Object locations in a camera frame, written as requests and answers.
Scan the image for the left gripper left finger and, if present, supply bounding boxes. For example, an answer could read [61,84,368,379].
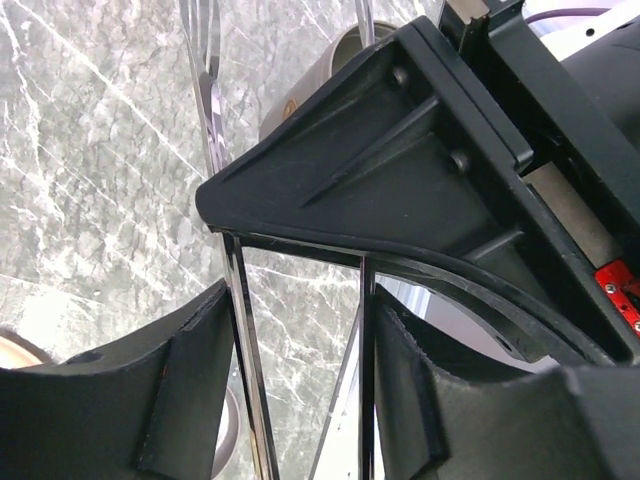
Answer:
[1,281,233,479]

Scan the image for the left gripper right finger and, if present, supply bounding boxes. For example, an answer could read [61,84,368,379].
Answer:
[373,288,639,479]

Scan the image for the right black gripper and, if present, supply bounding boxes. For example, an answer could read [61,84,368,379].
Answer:
[394,1,639,360]

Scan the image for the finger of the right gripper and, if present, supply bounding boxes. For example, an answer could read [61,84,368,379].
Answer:
[369,239,620,363]
[196,37,530,280]

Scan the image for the metal serving tongs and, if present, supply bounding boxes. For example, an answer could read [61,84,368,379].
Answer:
[178,1,375,479]

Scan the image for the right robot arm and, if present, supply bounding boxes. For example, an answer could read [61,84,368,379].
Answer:
[196,1,639,365]

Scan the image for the grey round lid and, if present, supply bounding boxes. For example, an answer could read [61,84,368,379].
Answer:
[211,388,241,479]

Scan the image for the grey cylindrical container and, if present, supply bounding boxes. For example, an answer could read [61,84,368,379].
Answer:
[257,20,401,146]

